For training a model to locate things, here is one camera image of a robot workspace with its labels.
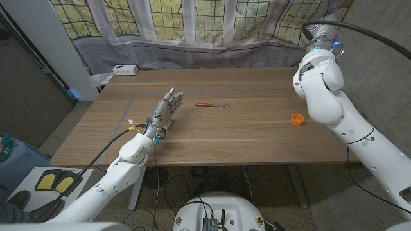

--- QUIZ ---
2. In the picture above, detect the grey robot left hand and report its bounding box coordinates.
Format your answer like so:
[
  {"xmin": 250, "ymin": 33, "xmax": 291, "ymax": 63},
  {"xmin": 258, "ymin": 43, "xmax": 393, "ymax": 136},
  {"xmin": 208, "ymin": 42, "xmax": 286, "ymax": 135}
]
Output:
[{"xmin": 143, "ymin": 87, "xmax": 184, "ymax": 142}]

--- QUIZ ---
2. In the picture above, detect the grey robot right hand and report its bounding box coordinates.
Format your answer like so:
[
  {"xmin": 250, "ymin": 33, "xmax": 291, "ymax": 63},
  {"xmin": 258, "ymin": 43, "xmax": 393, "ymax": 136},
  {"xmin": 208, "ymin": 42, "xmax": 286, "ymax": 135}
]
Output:
[{"xmin": 301, "ymin": 12, "xmax": 346, "ymax": 60}]

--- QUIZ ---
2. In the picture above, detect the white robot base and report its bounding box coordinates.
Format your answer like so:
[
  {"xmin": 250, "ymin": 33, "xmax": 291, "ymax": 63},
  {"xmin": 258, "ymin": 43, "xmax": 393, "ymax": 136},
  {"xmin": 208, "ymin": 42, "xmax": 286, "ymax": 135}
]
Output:
[{"xmin": 172, "ymin": 191, "xmax": 267, "ymax": 231}]

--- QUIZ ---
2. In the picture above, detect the grey tape outline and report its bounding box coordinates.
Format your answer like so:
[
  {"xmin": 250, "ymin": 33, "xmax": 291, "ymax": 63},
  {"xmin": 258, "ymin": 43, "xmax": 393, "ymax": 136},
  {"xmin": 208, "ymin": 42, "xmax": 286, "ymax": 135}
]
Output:
[{"xmin": 96, "ymin": 87, "xmax": 353, "ymax": 166}]

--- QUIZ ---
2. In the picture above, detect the white power box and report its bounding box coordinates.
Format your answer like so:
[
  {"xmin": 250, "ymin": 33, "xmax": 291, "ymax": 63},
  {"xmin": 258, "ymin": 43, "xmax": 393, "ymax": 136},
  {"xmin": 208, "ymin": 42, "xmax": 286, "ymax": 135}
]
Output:
[{"xmin": 112, "ymin": 64, "xmax": 139, "ymax": 76}]

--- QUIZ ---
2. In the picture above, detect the black round floor fan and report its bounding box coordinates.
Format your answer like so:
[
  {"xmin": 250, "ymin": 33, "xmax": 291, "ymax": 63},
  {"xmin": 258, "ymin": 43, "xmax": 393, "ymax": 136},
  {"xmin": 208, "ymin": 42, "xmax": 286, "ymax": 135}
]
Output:
[{"xmin": 143, "ymin": 166, "xmax": 170, "ymax": 189}]

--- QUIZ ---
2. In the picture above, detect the printed window backdrop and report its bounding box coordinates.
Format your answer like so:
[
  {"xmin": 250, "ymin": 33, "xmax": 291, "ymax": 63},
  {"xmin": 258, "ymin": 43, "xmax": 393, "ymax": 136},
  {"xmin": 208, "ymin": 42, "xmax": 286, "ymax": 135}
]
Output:
[{"xmin": 49, "ymin": 0, "xmax": 354, "ymax": 76}]

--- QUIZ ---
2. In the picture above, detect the white table leg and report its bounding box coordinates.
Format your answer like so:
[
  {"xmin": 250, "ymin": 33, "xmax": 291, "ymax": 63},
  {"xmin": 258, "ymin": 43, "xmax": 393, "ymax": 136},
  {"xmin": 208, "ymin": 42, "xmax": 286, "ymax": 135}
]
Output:
[{"xmin": 128, "ymin": 166, "xmax": 147, "ymax": 211}]

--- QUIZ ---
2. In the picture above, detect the small orange cup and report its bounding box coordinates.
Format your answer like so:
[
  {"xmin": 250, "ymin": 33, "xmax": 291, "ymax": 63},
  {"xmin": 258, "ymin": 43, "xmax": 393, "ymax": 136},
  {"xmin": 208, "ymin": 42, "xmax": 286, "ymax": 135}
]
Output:
[{"xmin": 290, "ymin": 112, "xmax": 306, "ymax": 127}]

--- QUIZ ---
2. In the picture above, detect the grey electronics box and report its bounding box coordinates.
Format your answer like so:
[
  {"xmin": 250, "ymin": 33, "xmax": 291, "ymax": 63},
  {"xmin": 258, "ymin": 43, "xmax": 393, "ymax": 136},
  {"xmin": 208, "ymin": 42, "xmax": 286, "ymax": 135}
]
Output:
[{"xmin": 201, "ymin": 217, "xmax": 219, "ymax": 231}]

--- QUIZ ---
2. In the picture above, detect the black yellow foot pedal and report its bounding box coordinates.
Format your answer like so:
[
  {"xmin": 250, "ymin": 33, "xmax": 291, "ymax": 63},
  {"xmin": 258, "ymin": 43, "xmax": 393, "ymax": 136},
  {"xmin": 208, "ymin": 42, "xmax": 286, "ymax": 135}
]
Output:
[
  {"xmin": 53, "ymin": 171, "xmax": 83, "ymax": 197},
  {"xmin": 34, "ymin": 169, "xmax": 62, "ymax": 192}
]

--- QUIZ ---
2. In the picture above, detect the white floor board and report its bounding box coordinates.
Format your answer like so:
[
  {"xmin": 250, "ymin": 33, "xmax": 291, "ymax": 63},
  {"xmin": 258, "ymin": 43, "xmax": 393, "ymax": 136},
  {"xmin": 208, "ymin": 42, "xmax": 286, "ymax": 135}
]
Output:
[{"xmin": 6, "ymin": 166, "xmax": 94, "ymax": 212}]

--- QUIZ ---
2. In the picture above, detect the blue grey cushion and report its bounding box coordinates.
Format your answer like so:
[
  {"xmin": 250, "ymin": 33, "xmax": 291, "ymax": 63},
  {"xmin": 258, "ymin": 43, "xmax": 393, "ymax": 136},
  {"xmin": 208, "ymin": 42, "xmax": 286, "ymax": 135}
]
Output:
[{"xmin": 0, "ymin": 137, "xmax": 52, "ymax": 193}]

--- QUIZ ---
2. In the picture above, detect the dark shoe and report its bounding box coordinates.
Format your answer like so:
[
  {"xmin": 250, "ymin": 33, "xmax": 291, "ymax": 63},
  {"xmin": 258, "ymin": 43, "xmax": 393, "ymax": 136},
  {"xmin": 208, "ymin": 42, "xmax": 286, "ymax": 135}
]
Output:
[
  {"xmin": 6, "ymin": 189, "xmax": 31, "ymax": 211},
  {"xmin": 30, "ymin": 198, "xmax": 65, "ymax": 222}
]

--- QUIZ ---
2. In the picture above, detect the white robot chest edge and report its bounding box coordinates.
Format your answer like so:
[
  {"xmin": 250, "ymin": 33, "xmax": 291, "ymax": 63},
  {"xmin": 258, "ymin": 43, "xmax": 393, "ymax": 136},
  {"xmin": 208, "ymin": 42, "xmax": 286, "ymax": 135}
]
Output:
[{"xmin": 0, "ymin": 221, "xmax": 131, "ymax": 231}]

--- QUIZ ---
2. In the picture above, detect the grey table leg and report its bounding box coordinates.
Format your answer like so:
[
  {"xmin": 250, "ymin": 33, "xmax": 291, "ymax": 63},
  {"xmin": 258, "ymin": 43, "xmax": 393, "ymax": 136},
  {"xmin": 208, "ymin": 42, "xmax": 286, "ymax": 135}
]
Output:
[{"xmin": 287, "ymin": 165, "xmax": 310, "ymax": 209}]

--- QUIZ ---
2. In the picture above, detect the teal fabric item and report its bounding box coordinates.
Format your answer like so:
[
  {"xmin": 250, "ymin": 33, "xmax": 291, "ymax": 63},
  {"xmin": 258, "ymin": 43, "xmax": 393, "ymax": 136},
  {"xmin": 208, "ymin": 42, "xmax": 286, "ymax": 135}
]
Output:
[{"xmin": 0, "ymin": 133, "xmax": 14, "ymax": 162}]

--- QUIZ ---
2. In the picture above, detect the person's dark trouser leg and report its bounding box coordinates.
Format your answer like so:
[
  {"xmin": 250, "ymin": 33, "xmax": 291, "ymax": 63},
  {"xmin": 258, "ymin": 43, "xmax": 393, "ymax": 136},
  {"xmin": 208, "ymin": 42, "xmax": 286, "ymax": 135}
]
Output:
[{"xmin": 0, "ymin": 200, "xmax": 33, "ymax": 224}]

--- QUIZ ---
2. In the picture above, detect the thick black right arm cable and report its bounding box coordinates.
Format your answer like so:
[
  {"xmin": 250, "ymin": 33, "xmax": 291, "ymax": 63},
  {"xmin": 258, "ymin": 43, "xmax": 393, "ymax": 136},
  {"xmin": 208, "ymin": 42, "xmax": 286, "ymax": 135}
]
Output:
[{"xmin": 301, "ymin": 20, "xmax": 411, "ymax": 62}]

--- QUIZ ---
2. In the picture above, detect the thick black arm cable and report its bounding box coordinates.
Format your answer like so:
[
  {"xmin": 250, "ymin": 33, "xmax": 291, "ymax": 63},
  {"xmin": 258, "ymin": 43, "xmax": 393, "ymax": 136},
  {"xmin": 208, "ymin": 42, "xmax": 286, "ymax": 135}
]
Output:
[
  {"xmin": 301, "ymin": 20, "xmax": 411, "ymax": 62},
  {"xmin": 28, "ymin": 124, "xmax": 147, "ymax": 216}
]

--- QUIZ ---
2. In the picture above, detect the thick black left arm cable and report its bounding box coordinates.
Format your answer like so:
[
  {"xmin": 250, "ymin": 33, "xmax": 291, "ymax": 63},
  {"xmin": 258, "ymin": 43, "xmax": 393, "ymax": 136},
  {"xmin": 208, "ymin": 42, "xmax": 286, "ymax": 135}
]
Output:
[{"xmin": 28, "ymin": 124, "xmax": 147, "ymax": 216}]

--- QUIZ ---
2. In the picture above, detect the thin black left wrist cable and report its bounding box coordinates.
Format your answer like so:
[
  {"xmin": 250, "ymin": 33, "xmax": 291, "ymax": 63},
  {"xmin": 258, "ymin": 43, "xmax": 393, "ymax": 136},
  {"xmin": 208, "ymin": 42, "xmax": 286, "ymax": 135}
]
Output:
[{"xmin": 121, "ymin": 143, "xmax": 161, "ymax": 231}]

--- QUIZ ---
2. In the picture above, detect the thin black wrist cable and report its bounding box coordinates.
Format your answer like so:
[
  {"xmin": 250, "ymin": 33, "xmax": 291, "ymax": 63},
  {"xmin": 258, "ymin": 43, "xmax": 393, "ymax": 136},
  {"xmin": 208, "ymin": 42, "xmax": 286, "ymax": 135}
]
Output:
[
  {"xmin": 345, "ymin": 146, "xmax": 411, "ymax": 215},
  {"xmin": 121, "ymin": 143, "xmax": 161, "ymax": 231}
]

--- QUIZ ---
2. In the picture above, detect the black floor cable loop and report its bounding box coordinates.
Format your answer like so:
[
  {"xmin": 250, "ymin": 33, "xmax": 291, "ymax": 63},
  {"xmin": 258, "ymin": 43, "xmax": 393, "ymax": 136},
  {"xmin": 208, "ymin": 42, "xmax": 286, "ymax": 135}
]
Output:
[{"xmin": 162, "ymin": 175, "xmax": 193, "ymax": 215}]

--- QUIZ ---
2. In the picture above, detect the thin white floor cable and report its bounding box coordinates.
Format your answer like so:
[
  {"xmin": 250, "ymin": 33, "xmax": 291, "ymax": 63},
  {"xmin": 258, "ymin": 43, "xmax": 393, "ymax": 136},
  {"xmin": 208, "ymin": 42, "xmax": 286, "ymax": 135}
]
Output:
[{"xmin": 243, "ymin": 165, "xmax": 254, "ymax": 205}]

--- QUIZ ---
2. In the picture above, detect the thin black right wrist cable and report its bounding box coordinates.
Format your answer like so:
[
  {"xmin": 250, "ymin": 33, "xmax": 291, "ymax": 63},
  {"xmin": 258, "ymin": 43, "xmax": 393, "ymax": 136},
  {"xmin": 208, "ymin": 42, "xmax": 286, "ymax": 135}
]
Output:
[{"xmin": 345, "ymin": 146, "xmax": 411, "ymax": 215}]

